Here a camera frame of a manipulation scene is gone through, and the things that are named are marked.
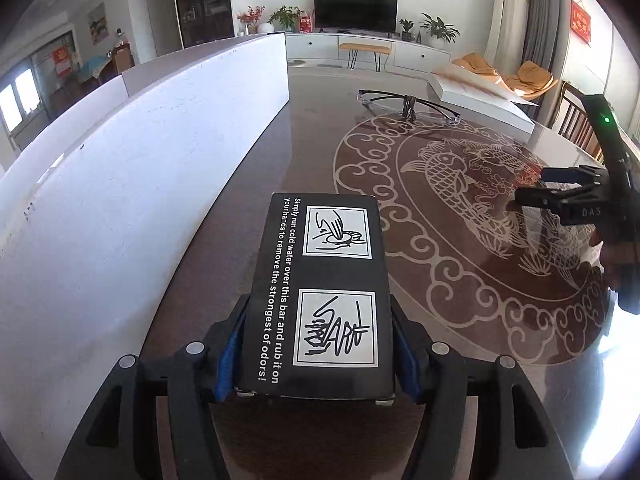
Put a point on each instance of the black printed box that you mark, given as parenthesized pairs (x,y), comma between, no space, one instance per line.
(320,270)

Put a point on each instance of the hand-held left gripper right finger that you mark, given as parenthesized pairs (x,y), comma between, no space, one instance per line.
(407,360)

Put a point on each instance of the wooden chair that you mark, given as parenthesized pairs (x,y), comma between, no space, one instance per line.
(575,120)

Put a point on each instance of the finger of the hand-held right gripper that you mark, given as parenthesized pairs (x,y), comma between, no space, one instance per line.
(540,197)
(557,175)

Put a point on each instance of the red wall hanging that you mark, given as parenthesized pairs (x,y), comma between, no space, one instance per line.
(580,22)

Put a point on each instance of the wall painting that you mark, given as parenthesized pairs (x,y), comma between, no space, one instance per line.
(98,22)

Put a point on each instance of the red door poster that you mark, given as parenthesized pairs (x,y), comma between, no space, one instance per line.
(61,61)

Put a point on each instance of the black eyeglasses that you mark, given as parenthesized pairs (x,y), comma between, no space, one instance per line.
(410,105)

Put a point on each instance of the orange rocking chair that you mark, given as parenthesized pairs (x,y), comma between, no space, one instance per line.
(530,77)

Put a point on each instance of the blue cloth dining table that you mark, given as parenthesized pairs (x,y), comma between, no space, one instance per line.
(96,67)

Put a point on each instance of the white round vase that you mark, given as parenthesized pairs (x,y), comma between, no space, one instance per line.
(265,28)

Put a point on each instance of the black television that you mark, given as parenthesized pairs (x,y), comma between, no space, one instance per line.
(356,12)

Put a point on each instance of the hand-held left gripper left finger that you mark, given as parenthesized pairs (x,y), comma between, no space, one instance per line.
(227,355)

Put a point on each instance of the person's right hand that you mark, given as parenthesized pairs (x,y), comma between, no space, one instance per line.
(597,239)

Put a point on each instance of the bushy green potted plant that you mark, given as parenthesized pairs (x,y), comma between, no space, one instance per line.
(285,17)

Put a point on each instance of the white storage box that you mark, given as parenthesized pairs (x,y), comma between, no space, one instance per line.
(125,185)

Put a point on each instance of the red flower arrangement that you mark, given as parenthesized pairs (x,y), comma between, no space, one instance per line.
(249,17)

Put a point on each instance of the grey curtain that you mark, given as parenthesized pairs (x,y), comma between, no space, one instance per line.
(547,15)

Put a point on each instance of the dark glass cabinet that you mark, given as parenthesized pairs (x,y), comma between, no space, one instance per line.
(205,2)

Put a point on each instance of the white television cabinet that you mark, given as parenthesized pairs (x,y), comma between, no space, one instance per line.
(320,42)

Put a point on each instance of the small potted plant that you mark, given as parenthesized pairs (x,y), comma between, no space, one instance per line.
(406,29)

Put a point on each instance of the white box lid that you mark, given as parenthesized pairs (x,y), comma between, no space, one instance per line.
(480,105)

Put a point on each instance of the covered standing air conditioner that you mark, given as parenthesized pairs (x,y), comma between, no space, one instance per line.
(505,20)

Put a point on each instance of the large leafy potted plant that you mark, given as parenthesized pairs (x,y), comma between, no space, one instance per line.
(440,27)

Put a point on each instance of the window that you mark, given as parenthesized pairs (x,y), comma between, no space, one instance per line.
(20,100)

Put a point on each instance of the red gift box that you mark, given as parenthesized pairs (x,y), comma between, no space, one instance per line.
(306,22)

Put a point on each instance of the wooden bench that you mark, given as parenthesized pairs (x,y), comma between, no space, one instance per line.
(364,48)

